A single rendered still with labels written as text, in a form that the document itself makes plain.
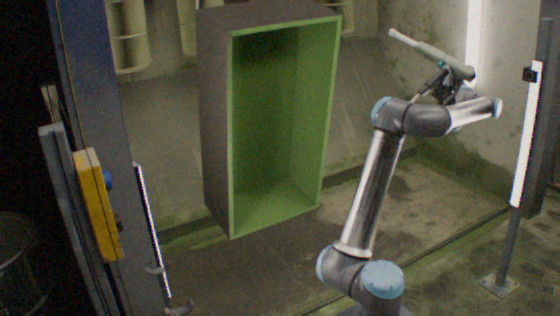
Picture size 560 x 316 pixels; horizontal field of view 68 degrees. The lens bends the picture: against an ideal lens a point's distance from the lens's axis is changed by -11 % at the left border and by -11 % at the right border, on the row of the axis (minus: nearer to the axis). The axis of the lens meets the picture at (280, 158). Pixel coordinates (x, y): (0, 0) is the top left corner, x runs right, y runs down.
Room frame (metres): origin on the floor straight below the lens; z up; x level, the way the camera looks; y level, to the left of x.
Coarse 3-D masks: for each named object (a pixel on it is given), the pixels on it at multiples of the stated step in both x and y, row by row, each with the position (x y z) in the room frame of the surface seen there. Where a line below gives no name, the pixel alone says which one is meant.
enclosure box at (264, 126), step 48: (288, 0) 2.39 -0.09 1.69; (240, 48) 2.36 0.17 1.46; (288, 48) 2.52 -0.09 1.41; (336, 48) 2.22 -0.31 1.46; (240, 96) 2.41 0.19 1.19; (288, 96) 2.58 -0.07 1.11; (240, 144) 2.47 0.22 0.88; (288, 144) 2.65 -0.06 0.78; (240, 192) 2.52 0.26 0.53; (288, 192) 2.54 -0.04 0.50
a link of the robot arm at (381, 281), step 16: (368, 272) 1.23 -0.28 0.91; (384, 272) 1.22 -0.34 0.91; (400, 272) 1.22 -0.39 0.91; (352, 288) 1.23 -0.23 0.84; (368, 288) 1.17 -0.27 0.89; (384, 288) 1.15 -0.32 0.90; (400, 288) 1.17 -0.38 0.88; (368, 304) 1.17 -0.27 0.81; (384, 304) 1.14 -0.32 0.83; (400, 304) 1.18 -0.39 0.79
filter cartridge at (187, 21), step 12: (180, 0) 3.18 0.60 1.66; (192, 0) 3.14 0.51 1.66; (204, 0) 3.16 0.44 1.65; (216, 0) 3.20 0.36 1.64; (180, 12) 3.20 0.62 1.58; (192, 12) 3.15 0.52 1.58; (180, 24) 3.23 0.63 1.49; (192, 24) 3.15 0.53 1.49; (192, 36) 3.16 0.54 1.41; (192, 48) 3.16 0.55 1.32
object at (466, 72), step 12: (396, 36) 1.99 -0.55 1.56; (420, 48) 1.85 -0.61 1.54; (432, 48) 1.81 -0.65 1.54; (432, 60) 1.79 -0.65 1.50; (444, 60) 1.73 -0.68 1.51; (456, 60) 1.70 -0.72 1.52; (444, 72) 1.69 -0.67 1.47; (456, 72) 1.67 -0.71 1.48; (468, 72) 1.62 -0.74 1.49; (432, 84) 1.67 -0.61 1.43
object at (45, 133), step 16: (48, 128) 0.89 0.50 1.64; (48, 144) 0.86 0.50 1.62; (64, 144) 0.88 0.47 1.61; (48, 160) 0.86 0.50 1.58; (64, 160) 0.87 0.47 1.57; (64, 176) 0.88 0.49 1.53; (64, 192) 0.87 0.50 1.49; (80, 192) 0.88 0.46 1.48; (64, 208) 0.86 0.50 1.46; (80, 208) 0.88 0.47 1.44; (64, 224) 0.86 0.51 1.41; (80, 224) 0.88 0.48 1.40; (80, 240) 0.87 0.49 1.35; (80, 256) 0.86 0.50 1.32; (96, 256) 0.88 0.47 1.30; (96, 272) 0.88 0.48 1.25; (96, 288) 0.87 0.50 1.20; (96, 304) 0.86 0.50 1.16; (112, 304) 0.88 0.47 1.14
